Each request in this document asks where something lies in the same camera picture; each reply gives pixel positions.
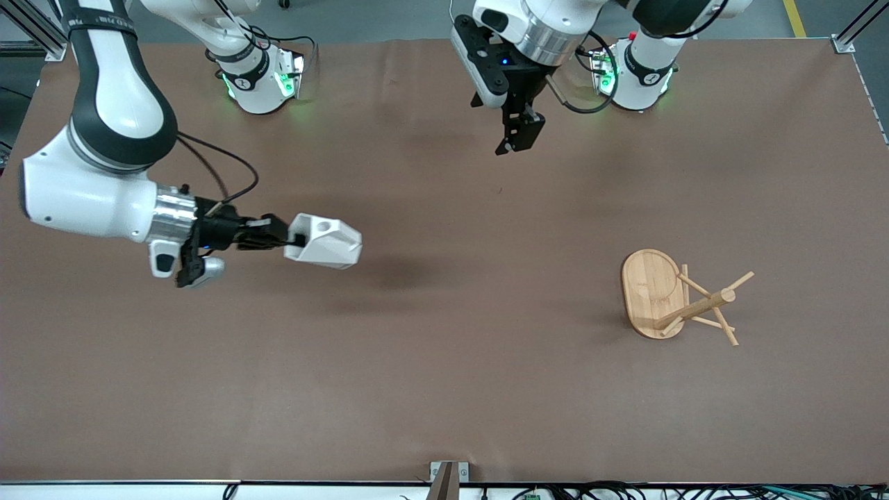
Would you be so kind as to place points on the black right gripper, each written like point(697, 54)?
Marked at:
point(221, 230)

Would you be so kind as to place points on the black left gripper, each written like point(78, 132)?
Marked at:
point(522, 94)

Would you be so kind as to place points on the white geometric cup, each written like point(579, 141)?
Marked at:
point(326, 243)

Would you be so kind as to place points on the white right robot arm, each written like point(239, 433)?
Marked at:
point(118, 104)

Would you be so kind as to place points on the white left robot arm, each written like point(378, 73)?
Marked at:
point(646, 76)

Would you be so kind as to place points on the wooden cup rack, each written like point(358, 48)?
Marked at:
point(649, 292)

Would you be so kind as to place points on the brown table cover sheet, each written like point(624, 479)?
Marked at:
point(444, 347)

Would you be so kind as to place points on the aluminium frame post with bracket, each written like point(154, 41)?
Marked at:
point(42, 35)
point(844, 45)

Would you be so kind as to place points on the metal camera mast bracket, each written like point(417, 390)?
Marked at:
point(444, 486)

